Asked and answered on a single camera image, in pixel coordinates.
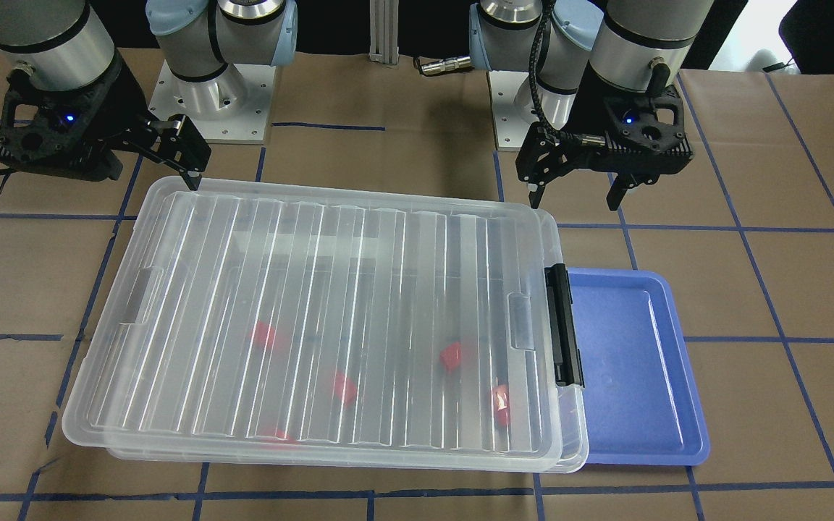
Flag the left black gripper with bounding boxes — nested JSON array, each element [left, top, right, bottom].
[[516, 70, 694, 211]]

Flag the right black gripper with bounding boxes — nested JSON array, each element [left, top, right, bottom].
[[0, 52, 212, 191]]

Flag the clear plastic box lid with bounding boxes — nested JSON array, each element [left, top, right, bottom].
[[62, 176, 564, 473]]

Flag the red block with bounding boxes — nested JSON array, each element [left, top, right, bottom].
[[438, 341, 463, 375], [257, 428, 298, 445], [491, 384, 510, 429], [250, 322, 285, 353], [332, 370, 358, 408]]

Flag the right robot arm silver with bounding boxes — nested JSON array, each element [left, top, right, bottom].
[[0, 1, 298, 190]]

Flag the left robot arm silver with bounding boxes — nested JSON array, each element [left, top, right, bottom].
[[468, 1, 713, 211]]

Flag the black box latch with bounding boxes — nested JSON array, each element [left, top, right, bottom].
[[544, 263, 585, 388]]

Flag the clear plastic storage box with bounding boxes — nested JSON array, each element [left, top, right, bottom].
[[109, 217, 590, 474]]

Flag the blue plastic tray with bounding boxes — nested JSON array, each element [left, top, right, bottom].
[[569, 268, 709, 466]]

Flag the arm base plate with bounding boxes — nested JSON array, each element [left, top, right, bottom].
[[148, 62, 280, 145], [487, 70, 576, 152]]

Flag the aluminium frame post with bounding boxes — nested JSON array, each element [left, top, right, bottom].
[[368, 0, 400, 68]]

